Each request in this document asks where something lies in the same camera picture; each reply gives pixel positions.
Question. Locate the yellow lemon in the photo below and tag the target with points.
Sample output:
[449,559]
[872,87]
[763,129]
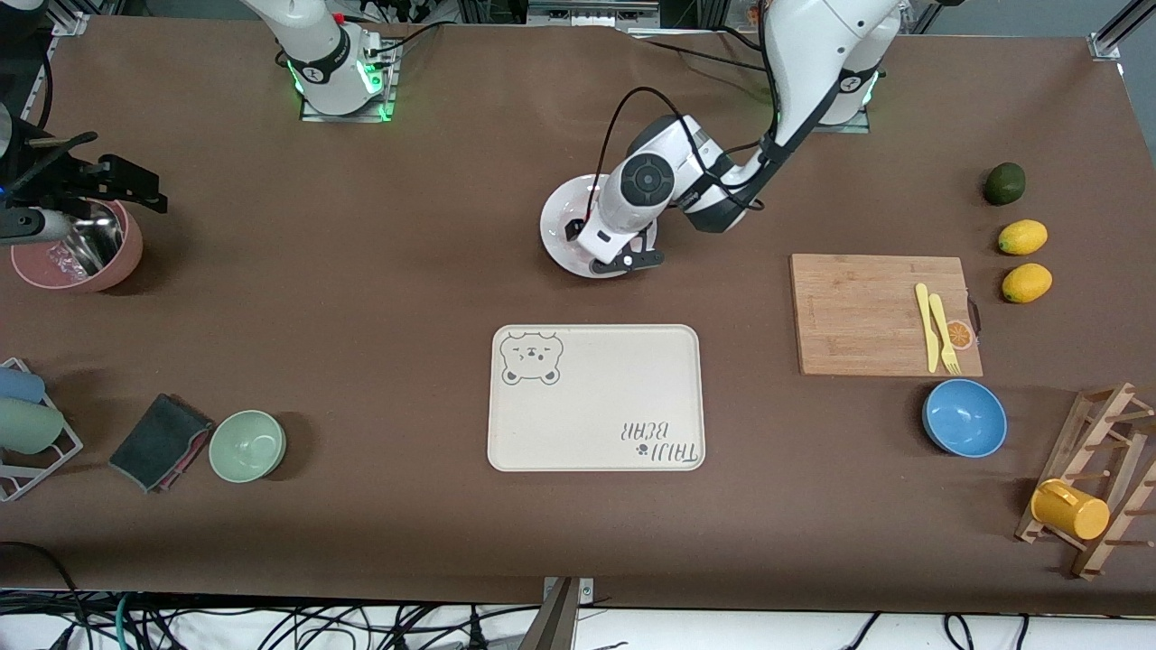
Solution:
[1027,283]
[1022,237]

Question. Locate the metal clamp bracket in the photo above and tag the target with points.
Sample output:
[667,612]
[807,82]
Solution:
[587,591]

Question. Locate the metal scoop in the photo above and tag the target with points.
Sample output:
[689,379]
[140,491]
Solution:
[95,244]

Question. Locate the wooden peg rack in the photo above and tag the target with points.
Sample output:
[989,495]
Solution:
[1106,394]

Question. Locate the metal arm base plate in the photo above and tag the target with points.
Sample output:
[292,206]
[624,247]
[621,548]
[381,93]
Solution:
[858,128]
[390,99]

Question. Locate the blue bowl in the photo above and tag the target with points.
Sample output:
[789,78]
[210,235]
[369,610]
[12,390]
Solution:
[964,420]

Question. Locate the cream tray with bear print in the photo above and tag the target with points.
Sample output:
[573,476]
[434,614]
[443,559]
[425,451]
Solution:
[596,406]

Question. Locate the yellow mug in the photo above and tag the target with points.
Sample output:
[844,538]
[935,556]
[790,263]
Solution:
[1075,513]

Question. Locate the yellow plastic fork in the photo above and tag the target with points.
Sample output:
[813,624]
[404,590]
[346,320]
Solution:
[942,325]

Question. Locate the pale green bowl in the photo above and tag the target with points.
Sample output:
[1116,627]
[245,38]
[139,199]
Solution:
[247,446]

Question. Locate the green cup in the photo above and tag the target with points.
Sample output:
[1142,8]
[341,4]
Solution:
[27,426]

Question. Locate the metal frame structure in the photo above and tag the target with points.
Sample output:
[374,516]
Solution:
[591,11]

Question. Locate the aluminium corner profile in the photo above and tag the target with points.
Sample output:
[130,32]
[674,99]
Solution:
[1106,43]
[70,23]

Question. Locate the dark camera mount pole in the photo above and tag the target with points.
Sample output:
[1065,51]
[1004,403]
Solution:
[553,627]

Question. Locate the blue cup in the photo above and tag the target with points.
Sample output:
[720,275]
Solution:
[20,385]

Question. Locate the yellow plastic knife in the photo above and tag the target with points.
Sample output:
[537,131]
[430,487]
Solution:
[929,334]

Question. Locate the pink bowl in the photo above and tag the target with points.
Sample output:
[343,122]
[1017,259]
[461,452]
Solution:
[122,257]

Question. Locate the clear crumpled plastic piece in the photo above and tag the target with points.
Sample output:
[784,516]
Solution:
[65,262]

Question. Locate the dark grey folded cloth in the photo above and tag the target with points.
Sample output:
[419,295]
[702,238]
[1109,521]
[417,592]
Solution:
[158,442]

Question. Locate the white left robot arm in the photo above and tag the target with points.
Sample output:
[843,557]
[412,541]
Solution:
[813,54]

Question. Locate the white round plate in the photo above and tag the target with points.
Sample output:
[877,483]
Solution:
[555,217]

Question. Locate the orange slice toy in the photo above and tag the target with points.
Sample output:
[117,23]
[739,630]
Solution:
[961,336]

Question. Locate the dark green avocado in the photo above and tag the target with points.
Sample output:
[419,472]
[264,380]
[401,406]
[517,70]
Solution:
[1004,184]

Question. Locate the wooden cutting board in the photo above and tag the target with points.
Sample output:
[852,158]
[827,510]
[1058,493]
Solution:
[849,316]

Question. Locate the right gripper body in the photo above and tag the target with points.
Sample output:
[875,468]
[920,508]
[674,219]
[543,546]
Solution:
[68,177]

